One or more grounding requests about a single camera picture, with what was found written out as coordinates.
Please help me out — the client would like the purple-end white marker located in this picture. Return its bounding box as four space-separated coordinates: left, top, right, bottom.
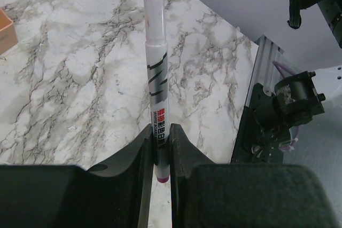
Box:
144 0 170 183

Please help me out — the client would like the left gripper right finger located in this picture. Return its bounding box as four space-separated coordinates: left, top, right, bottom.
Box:
169 124 339 227

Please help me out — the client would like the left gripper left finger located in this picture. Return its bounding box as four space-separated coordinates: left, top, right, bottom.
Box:
1 125 153 227

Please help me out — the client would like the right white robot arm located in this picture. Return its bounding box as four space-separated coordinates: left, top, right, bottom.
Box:
231 0 341 163

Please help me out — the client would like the orange plastic desk organizer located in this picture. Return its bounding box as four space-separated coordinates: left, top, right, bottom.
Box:
0 9 18 54

